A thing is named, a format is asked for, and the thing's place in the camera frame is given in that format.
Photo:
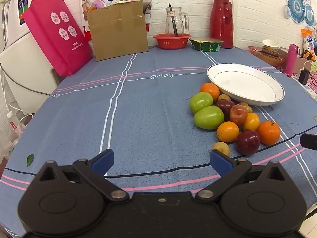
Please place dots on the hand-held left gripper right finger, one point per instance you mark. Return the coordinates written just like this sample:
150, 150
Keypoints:
220, 161

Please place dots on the orange mandarin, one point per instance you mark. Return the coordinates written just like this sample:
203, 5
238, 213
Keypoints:
209, 90
268, 132

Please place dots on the pink tote bag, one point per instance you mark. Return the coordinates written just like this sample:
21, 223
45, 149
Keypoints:
54, 37

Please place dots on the medium blue paper fan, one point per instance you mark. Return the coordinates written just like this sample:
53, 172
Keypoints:
309, 14

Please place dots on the orange tray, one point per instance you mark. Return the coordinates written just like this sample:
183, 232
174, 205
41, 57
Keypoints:
267, 58

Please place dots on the striped small box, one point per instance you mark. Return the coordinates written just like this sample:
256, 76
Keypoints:
270, 52

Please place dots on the red thermos jug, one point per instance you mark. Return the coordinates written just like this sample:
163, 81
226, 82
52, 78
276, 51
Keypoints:
221, 24

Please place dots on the green leaf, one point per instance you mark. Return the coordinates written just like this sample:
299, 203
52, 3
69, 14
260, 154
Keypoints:
30, 160

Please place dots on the clear plastic bottle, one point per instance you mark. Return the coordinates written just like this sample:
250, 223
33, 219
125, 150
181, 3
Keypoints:
13, 126

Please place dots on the white plate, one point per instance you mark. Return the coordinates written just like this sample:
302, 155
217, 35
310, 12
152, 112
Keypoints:
245, 84

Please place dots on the white paper cup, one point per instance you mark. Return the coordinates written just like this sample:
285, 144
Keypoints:
270, 44

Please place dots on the red plastic basket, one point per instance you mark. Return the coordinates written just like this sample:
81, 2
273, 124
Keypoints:
172, 42

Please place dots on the orange snack packet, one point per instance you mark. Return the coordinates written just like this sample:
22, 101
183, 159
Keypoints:
308, 41

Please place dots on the white water dispenser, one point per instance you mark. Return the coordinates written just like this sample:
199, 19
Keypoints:
22, 64

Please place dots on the green noodle bowl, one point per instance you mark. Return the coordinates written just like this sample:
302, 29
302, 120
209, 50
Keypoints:
206, 45

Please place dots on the dark red apple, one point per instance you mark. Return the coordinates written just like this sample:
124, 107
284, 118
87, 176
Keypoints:
224, 105

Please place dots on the glass pitcher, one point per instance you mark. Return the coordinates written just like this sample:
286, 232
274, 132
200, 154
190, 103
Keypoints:
180, 23

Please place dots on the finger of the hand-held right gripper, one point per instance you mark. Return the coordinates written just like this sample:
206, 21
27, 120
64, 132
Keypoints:
309, 141

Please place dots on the white power strip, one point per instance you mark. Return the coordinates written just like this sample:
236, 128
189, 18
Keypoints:
308, 88

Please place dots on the blue decorative wall plates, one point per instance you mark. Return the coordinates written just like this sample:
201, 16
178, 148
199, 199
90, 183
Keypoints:
296, 5

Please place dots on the green apple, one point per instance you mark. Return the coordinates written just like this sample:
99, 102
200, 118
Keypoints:
200, 102
209, 117

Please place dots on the pink bottle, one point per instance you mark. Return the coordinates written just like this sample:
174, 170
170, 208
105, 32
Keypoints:
291, 59

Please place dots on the black charger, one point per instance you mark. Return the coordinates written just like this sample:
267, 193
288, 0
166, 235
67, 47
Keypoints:
304, 76

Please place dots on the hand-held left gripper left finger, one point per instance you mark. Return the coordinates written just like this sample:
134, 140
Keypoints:
104, 160

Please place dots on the yellow orange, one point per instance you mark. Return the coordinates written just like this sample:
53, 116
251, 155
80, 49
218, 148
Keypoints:
252, 122

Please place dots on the cardboard box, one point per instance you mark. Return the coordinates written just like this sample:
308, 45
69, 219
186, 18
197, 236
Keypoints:
116, 34

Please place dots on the dark red plum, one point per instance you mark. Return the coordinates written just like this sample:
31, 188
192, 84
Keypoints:
248, 142

